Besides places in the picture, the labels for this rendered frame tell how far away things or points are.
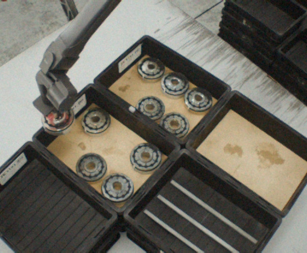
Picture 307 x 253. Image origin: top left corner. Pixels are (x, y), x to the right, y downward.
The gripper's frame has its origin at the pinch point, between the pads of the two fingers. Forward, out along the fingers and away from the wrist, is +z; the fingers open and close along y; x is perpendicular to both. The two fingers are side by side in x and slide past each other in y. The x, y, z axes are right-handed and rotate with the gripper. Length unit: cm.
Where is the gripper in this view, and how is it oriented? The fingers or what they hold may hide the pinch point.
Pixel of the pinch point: (56, 114)
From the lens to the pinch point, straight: 129.4
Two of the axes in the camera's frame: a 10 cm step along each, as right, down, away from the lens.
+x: -7.6, -5.8, 3.0
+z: -0.3, 4.9, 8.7
